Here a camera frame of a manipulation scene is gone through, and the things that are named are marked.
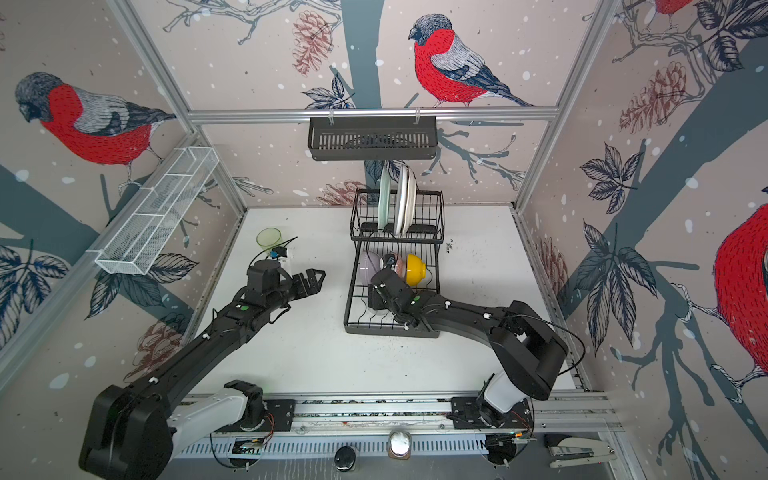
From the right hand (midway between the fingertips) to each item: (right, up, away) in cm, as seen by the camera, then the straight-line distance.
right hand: (375, 292), depth 87 cm
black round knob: (-5, -29, -27) cm, 40 cm away
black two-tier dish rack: (+6, +11, -11) cm, 16 cm away
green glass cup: (-38, +16, +14) cm, 44 cm away
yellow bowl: (+13, +6, +4) cm, 15 cm away
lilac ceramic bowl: (-2, +8, +3) cm, 9 cm away
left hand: (-17, +6, -5) cm, 19 cm away
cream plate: (+10, +26, -11) cm, 30 cm away
